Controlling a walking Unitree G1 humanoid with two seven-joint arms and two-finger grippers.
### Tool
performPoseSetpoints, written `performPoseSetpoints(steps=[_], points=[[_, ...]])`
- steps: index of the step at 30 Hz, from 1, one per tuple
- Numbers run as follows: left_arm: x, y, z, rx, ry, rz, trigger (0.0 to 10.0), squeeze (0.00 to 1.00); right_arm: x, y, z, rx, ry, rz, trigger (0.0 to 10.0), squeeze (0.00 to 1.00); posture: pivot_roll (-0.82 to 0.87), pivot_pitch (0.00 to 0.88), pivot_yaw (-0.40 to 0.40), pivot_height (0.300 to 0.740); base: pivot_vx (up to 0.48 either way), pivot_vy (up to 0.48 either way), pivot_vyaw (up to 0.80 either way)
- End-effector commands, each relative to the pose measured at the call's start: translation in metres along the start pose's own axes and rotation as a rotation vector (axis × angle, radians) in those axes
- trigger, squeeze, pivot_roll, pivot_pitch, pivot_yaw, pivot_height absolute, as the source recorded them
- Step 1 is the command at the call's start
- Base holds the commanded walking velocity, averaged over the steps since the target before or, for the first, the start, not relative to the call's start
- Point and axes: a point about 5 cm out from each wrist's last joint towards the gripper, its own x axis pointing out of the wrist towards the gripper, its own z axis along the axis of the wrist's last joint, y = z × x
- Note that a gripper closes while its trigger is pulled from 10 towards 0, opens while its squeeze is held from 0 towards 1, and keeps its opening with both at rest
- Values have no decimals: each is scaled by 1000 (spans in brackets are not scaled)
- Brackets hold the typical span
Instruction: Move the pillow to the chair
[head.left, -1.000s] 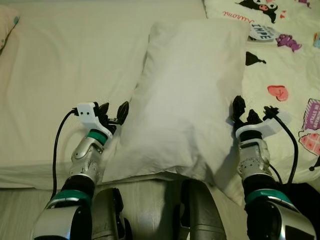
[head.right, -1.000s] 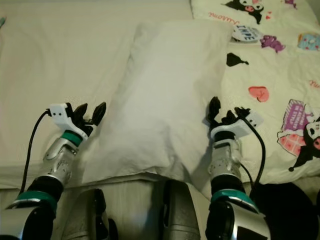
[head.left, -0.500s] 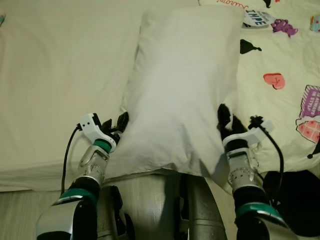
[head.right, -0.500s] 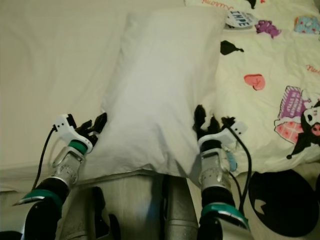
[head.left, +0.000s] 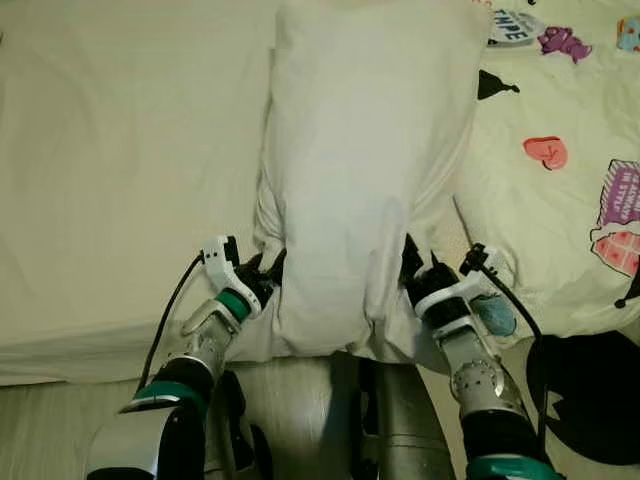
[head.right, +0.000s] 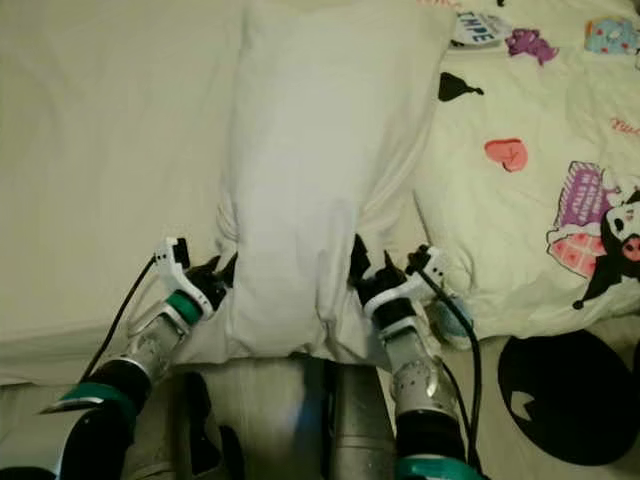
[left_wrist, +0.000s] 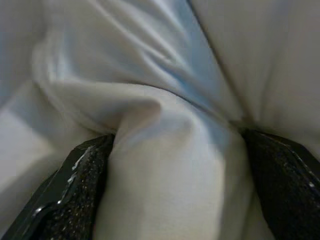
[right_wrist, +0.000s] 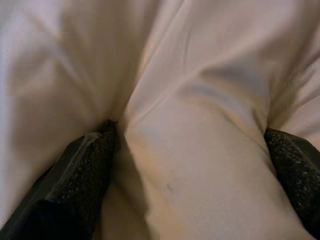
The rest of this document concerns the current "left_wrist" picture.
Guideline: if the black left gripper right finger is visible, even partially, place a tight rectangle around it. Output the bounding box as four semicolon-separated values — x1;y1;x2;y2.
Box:
241;127;320;240

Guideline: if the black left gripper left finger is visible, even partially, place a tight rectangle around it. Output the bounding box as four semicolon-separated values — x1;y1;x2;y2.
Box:
0;134;116;240

